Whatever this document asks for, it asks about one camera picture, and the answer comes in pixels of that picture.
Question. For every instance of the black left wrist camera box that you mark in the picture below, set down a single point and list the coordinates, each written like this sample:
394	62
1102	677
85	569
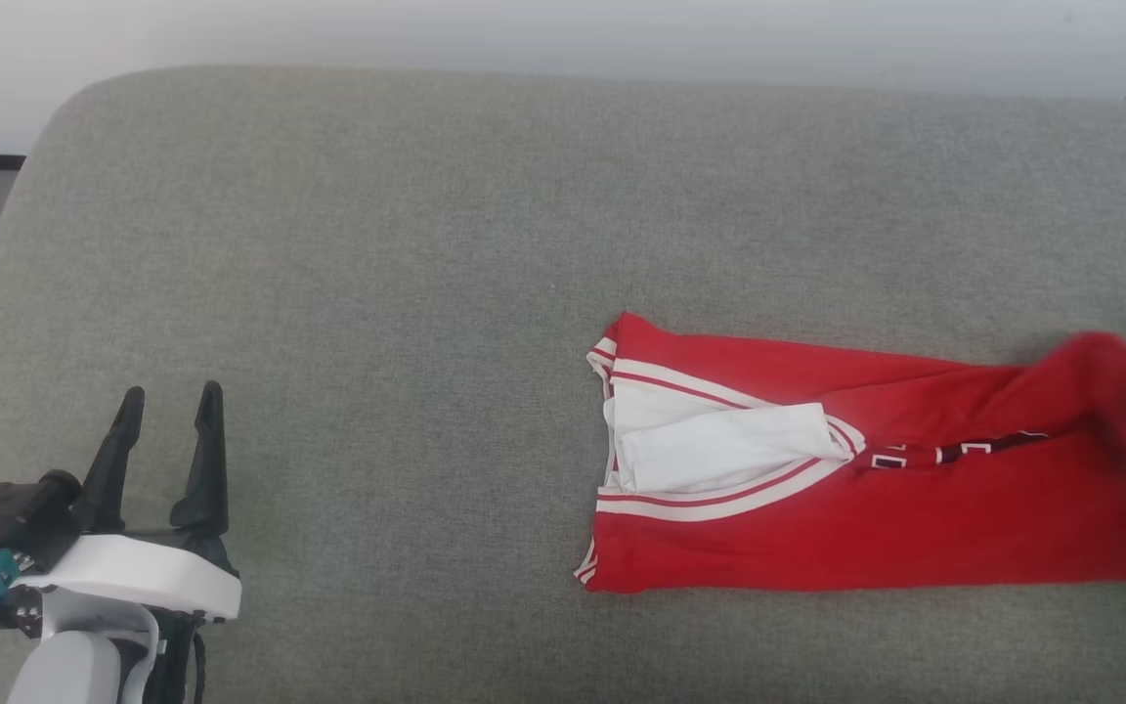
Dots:
16	518

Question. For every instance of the red white basketball jersey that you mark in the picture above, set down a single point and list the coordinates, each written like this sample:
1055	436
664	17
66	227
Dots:
866	528

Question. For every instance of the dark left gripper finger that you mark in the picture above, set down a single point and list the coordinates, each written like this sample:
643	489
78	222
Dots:
108	469
203	469

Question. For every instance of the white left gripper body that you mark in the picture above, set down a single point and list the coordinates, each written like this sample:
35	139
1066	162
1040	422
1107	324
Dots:
133	572

